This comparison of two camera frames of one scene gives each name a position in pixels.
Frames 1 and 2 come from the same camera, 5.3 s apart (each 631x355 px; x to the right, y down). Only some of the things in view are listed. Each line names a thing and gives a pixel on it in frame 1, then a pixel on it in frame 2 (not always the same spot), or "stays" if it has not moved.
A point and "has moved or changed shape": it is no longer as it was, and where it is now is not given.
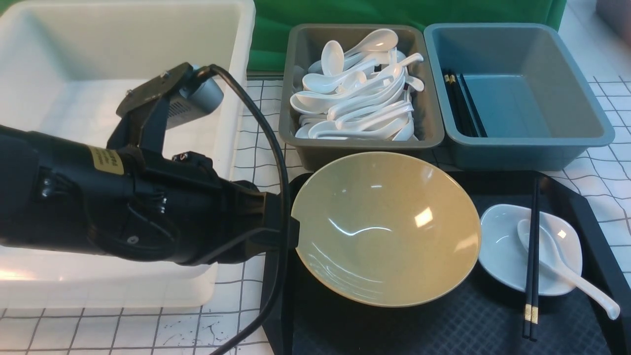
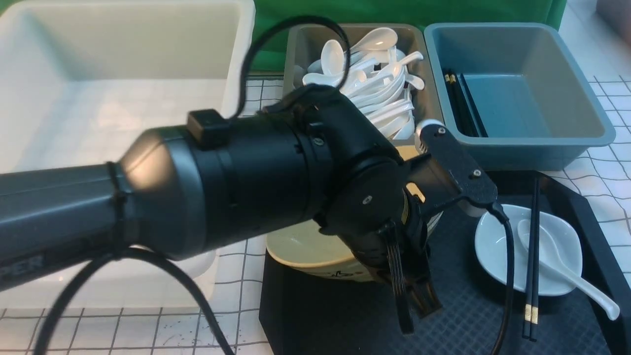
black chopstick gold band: x=527 y=324 stays
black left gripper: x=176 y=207 to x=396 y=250
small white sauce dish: x=504 y=256 stays
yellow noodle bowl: x=386 y=229 has moved or changed shape
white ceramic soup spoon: x=550 y=257 stays
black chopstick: x=534 y=329 stays
